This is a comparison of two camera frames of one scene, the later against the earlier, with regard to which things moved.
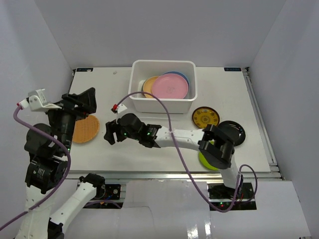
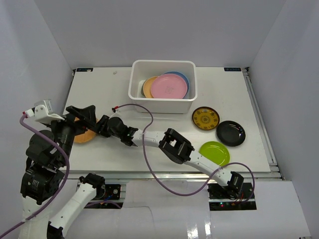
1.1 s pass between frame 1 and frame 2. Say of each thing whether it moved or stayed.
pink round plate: stayed
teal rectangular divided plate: stayed
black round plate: stayed
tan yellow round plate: stayed
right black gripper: moved
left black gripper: moved
